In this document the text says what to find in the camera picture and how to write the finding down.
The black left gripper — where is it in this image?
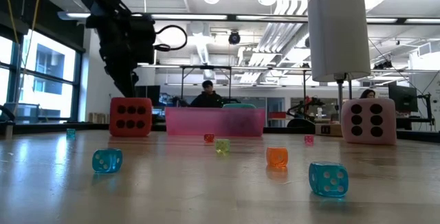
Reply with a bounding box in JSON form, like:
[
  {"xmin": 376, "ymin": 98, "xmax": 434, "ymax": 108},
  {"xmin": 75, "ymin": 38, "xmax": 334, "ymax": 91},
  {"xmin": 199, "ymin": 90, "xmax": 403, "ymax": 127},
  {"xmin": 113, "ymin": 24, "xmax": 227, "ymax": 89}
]
[{"xmin": 98, "ymin": 12, "xmax": 157, "ymax": 99}]

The large red plush die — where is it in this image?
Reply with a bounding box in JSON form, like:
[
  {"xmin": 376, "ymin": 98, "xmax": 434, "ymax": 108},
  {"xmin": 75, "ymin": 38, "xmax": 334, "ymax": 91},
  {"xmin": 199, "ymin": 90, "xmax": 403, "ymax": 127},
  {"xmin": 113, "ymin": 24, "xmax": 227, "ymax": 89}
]
[{"xmin": 109, "ymin": 97, "xmax": 153, "ymax": 137}]

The small blue translucent die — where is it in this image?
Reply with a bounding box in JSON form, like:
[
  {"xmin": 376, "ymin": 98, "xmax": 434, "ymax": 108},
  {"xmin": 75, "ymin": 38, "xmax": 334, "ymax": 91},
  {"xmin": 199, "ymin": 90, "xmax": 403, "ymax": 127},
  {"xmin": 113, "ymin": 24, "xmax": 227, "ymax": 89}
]
[
  {"xmin": 308, "ymin": 161, "xmax": 349, "ymax": 199},
  {"xmin": 91, "ymin": 148, "xmax": 124, "ymax": 175}
]

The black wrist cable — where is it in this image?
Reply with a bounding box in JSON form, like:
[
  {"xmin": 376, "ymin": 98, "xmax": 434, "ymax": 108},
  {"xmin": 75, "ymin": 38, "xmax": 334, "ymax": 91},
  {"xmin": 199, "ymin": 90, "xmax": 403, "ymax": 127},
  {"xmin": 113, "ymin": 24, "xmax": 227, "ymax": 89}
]
[{"xmin": 153, "ymin": 24, "xmax": 188, "ymax": 53}]

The white shade wooden lamp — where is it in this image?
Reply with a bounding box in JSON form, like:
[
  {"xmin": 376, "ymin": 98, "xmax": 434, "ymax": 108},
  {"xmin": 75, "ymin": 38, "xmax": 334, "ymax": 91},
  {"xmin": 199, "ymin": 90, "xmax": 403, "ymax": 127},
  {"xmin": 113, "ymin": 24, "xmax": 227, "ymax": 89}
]
[{"xmin": 307, "ymin": 0, "xmax": 372, "ymax": 124}]

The small orange translucent die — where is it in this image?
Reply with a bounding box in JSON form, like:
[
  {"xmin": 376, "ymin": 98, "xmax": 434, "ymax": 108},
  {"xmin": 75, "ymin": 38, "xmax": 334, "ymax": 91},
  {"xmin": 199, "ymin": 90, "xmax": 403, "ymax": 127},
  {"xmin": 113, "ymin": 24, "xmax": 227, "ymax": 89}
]
[{"xmin": 265, "ymin": 147, "xmax": 289, "ymax": 168}]

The row of wooden blocks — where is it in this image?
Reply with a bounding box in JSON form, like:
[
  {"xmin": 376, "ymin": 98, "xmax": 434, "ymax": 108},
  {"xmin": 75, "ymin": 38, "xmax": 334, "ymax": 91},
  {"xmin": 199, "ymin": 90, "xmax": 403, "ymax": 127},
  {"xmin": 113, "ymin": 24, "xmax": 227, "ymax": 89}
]
[{"xmin": 88, "ymin": 112, "xmax": 111, "ymax": 124}]

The person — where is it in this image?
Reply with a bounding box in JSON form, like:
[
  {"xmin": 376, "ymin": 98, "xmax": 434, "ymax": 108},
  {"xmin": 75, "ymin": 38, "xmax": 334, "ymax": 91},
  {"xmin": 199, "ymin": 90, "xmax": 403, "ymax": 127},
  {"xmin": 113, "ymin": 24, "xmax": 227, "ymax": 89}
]
[
  {"xmin": 359, "ymin": 88, "xmax": 376, "ymax": 100},
  {"xmin": 190, "ymin": 80, "xmax": 223, "ymax": 109}
]

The large teal plush die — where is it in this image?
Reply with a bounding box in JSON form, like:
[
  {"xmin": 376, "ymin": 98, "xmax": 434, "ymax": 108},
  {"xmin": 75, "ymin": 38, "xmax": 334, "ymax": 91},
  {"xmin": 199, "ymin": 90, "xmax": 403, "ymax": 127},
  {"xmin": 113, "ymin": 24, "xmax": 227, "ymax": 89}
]
[{"xmin": 222, "ymin": 103, "xmax": 257, "ymax": 109}]

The large pink plush die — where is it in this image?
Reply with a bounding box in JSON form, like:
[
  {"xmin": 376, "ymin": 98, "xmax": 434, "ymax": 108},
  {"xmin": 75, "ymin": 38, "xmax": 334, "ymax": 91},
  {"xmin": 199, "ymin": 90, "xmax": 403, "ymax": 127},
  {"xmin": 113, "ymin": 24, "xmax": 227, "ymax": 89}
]
[{"xmin": 341, "ymin": 97, "xmax": 397, "ymax": 146}]

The cardboard box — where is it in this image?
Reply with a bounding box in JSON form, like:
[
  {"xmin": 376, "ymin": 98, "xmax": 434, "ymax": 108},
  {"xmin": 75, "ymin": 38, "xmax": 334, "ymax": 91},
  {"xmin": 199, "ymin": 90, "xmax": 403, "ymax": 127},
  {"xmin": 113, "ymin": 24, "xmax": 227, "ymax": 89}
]
[{"xmin": 315, "ymin": 123, "xmax": 344, "ymax": 137}]

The small yellow-green translucent die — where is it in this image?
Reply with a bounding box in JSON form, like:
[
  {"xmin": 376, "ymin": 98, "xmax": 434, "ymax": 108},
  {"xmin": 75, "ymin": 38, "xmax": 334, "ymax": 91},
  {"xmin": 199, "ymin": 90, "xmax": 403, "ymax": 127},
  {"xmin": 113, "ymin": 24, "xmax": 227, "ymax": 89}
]
[{"xmin": 214, "ymin": 139, "xmax": 231, "ymax": 156}]

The black chair back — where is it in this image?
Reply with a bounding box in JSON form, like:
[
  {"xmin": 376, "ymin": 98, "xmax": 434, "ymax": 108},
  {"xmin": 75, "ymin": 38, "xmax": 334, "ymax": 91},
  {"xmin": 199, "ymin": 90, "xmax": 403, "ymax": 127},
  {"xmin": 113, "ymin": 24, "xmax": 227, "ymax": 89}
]
[{"xmin": 286, "ymin": 117, "xmax": 316, "ymax": 128}]

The black computer monitor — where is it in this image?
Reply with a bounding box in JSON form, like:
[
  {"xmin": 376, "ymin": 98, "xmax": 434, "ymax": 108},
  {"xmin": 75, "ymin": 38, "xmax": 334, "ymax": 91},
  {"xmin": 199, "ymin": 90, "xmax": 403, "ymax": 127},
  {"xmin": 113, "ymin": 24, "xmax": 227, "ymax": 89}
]
[
  {"xmin": 134, "ymin": 85, "xmax": 162, "ymax": 107},
  {"xmin": 388, "ymin": 84, "xmax": 419, "ymax": 113}
]

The yellow hanging cable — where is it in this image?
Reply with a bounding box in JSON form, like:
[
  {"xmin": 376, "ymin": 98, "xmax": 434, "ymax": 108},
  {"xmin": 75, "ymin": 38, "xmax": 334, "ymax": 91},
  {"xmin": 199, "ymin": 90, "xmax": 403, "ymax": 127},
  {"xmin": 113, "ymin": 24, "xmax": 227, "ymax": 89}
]
[{"xmin": 2, "ymin": 0, "xmax": 44, "ymax": 115}]

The small grey post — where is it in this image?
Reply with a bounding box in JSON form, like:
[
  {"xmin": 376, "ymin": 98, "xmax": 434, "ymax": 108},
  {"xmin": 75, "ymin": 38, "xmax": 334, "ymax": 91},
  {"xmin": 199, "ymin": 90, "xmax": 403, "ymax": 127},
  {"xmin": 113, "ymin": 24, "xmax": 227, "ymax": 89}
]
[{"xmin": 4, "ymin": 120, "xmax": 14, "ymax": 141}]

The pink translucent plastic bin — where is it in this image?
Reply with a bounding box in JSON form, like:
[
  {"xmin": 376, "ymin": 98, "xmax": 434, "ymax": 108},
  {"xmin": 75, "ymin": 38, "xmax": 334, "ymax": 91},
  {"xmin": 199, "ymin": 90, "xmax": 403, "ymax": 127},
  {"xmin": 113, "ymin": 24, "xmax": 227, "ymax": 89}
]
[{"xmin": 164, "ymin": 107, "xmax": 267, "ymax": 137}]

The black gantry stand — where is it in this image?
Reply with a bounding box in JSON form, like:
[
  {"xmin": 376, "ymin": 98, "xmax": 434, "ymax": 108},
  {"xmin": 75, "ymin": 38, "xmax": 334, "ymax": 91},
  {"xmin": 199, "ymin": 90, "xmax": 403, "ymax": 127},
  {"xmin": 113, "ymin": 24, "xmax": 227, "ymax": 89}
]
[{"xmin": 178, "ymin": 65, "xmax": 234, "ymax": 108}]

